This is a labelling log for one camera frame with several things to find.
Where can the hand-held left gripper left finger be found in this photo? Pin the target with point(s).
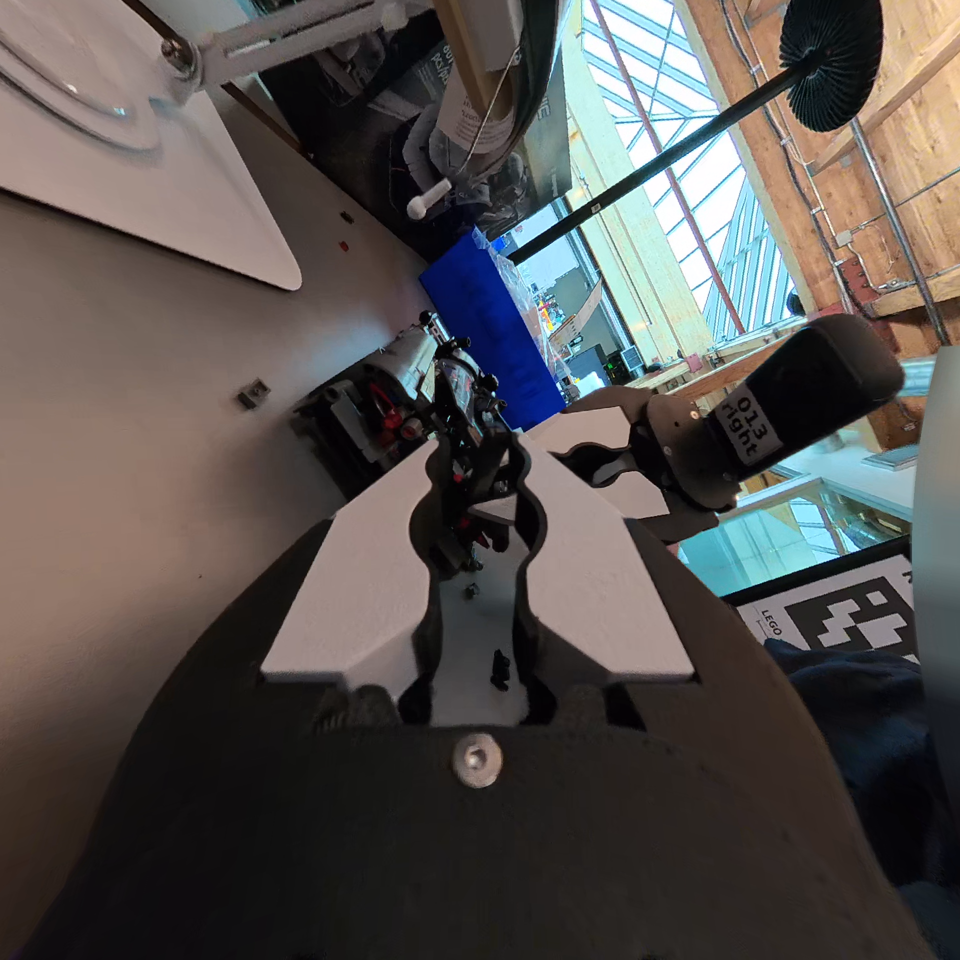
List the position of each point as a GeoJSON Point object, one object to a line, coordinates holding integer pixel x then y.
{"type": "Point", "coordinates": [352, 600]}

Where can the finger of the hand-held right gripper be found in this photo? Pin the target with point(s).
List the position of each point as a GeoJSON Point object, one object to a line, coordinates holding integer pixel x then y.
{"type": "Point", "coordinates": [585, 431]}
{"type": "Point", "coordinates": [637, 495]}

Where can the black white marker sign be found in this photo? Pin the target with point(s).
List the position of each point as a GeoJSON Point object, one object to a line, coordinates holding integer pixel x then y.
{"type": "Point", "coordinates": [840, 622]}

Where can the clear plastic bag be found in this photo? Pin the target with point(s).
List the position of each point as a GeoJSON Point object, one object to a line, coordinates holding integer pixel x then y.
{"type": "Point", "coordinates": [517, 285]}

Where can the black angled lego connector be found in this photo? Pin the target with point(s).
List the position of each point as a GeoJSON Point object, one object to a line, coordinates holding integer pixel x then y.
{"type": "Point", "coordinates": [500, 667]}

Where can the blue plastic bin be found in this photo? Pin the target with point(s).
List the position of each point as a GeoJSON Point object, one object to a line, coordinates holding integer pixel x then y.
{"type": "Point", "coordinates": [480, 315]}

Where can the black pole with finned disc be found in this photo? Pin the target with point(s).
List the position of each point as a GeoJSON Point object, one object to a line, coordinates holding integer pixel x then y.
{"type": "Point", "coordinates": [832, 67]}

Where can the dark lego set box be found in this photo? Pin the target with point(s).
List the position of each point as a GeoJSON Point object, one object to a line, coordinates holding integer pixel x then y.
{"type": "Point", "coordinates": [525, 172]}

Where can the small dark grey lego plate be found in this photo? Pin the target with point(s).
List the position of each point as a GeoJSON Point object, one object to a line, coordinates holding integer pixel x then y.
{"type": "Point", "coordinates": [255, 391]}

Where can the grey lego car model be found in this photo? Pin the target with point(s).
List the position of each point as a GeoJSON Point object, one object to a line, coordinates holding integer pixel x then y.
{"type": "Point", "coordinates": [352, 420]}

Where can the white desk stand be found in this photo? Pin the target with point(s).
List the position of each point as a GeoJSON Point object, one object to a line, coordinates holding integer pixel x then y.
{"type": "Point", "coordinates": [187, 187]}

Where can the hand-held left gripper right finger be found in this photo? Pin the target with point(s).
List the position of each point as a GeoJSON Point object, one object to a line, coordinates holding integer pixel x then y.
{"type": "Point", "coordinates": [600, 600]}

